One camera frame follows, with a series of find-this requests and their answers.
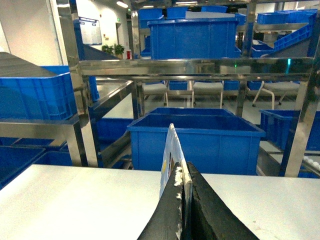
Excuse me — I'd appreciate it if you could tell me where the blue crate behind table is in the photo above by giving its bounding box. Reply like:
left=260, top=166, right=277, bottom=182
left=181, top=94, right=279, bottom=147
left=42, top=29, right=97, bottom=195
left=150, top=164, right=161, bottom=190
left=127, top=113, right=266, bottom=175

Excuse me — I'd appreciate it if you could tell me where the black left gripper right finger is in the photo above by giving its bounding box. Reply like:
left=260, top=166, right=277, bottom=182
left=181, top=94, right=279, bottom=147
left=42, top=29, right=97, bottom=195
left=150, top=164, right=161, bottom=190
left=180, top=162, right=258, bottom=240

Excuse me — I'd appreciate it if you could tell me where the flower gift bag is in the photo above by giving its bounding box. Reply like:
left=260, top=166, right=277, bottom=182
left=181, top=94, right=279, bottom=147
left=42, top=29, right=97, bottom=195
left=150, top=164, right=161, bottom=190
left=159, top=123, right=193, bottom=240

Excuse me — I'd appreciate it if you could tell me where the blue crate on top shelf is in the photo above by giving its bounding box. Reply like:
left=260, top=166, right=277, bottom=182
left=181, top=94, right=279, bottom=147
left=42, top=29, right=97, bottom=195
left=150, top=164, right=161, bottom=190
left=147, top=17, right=239, bottom=60

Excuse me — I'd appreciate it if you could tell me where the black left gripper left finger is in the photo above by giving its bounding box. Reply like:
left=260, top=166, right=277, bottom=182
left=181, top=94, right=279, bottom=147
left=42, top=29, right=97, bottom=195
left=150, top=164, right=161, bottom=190
left=138, top=163, right=184, bottom=240

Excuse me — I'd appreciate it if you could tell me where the blue crate on left shelf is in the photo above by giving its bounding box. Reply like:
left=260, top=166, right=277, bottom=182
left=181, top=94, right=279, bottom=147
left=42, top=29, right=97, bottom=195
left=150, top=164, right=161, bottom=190
left=0, top=65, right=77, bottom=120

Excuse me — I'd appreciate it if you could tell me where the blue crate on shelf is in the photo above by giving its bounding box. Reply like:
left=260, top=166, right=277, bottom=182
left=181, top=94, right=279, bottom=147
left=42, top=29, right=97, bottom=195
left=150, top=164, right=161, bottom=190
left=0, top=65, right=77, bottom=120
left=147, top=17, right=239, bottom=60

